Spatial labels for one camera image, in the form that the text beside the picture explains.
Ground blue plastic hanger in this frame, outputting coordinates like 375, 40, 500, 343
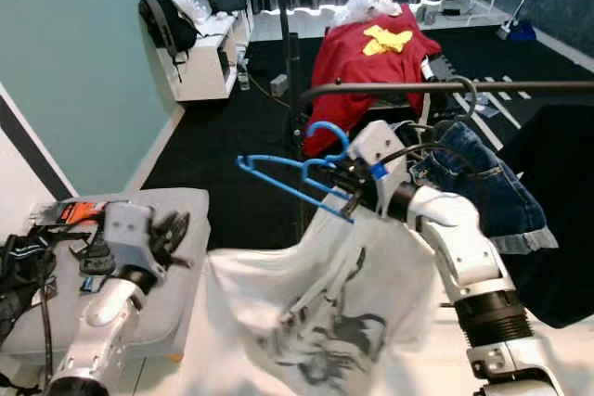
235, 120, 355, 224

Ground white printed t-shirt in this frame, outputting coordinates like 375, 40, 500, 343
204, 201, 460, 396

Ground grey upholstered ottoman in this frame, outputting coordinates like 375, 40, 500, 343
0, 187, 210, 364

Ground black handheld controller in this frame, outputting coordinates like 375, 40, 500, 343
79, 229, 117, 276

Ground orange and black case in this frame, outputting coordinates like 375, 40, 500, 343
58, 199, 103, 225

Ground red cloth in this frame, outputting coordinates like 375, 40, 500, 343
302, 5, 442, 158

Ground small grey box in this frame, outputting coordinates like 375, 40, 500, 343
269, 73, 289, 98

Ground blue denim shorts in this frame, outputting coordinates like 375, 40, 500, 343
404, 120, 561, 255

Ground yellow cloth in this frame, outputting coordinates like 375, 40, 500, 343
362, 23, 414, 56

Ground white shelf unit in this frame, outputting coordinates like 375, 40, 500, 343
162, 6, 242, 102

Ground clear plastic bag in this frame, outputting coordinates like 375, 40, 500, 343
329, 0, 405, 28

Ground black metal clothes rack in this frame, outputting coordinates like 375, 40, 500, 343
278, 6, 594, 249

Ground black polo shirt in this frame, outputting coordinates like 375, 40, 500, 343
497, 118, 594, 327

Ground flat grey device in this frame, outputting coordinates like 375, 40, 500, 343
418, 0, 474, 26

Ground black backpack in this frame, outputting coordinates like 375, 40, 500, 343
137, 0, 198, 58

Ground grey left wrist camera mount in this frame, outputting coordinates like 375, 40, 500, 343
102, 201, 157, 272

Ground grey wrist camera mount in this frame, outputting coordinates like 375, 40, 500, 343
102, 201, 157, 272
353, 120, 414, 216

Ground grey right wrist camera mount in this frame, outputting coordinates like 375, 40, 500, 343
353, 120, 414, 216

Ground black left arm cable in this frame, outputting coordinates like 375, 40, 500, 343
39, 262, 58, 388

